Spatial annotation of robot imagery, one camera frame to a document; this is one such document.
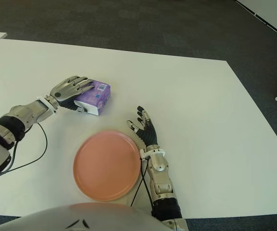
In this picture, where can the pink round plate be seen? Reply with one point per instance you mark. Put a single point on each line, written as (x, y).
(107, 166)

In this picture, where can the purple tissue paper pack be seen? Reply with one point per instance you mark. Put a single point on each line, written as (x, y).
(99, 96)

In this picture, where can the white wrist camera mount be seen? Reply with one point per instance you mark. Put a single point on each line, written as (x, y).
(155, 152)
(48, 103)

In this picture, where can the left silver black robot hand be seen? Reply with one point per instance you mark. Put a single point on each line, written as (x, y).
(66, 90)

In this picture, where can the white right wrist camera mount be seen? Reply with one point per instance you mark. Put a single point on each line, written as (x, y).
(155, 152)

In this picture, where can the silver robot torso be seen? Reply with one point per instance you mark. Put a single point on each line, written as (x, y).
(92, 216)

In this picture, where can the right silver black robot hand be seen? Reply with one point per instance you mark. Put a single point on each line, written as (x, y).
(149, 136)

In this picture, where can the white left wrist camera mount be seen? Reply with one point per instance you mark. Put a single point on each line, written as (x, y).
(48, 103)

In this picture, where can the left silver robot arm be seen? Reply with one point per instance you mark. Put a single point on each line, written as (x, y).
(27, 113)

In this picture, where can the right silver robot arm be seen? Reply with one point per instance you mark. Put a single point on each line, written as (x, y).
(161, 178)

